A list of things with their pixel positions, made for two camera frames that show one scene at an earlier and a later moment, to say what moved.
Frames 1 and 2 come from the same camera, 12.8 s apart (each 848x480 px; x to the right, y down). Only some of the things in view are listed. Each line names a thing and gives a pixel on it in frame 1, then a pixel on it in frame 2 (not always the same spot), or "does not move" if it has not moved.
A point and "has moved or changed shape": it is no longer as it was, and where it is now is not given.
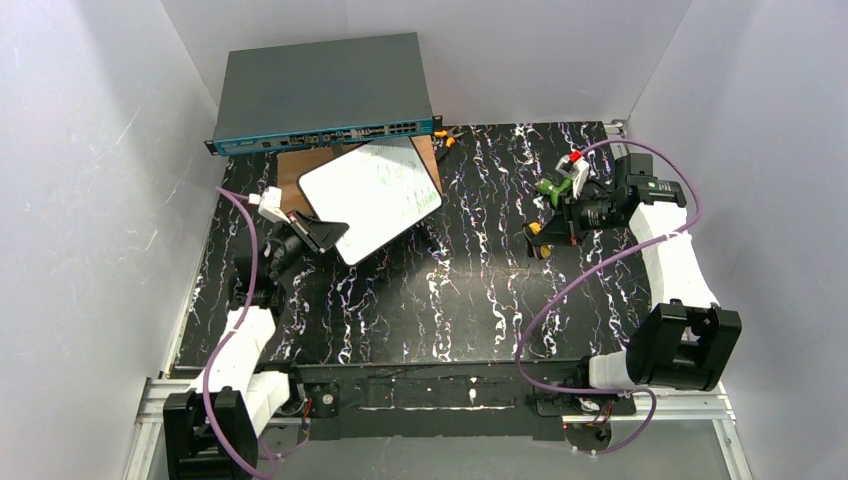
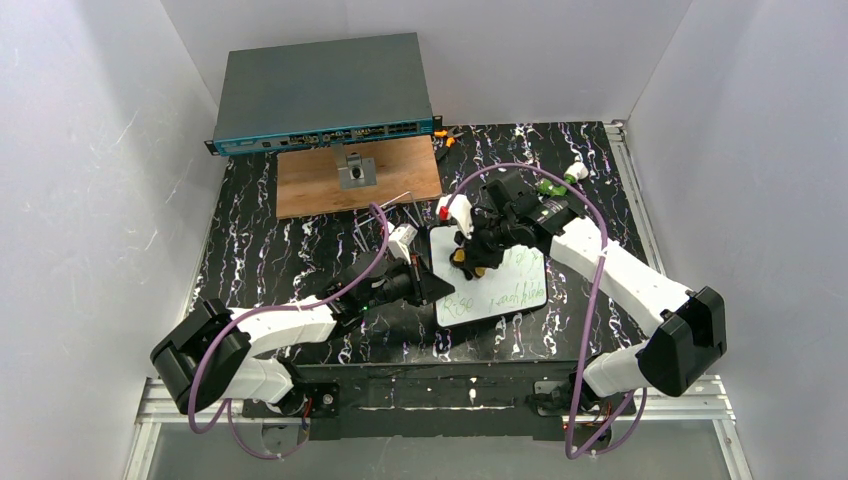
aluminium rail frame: x=707 y=404 does not move
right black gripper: x=564 y=216 to x=482 y=241
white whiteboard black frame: x=377 y=191 to x=518 y=285
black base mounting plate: x=452 y=400 does not move
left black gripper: x=304 y=234 to x=416 y=282
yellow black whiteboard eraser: x=539 y=251 has moved or changed shape
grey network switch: x=322 y=93 does not move
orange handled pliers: x=451 y=134 does not move
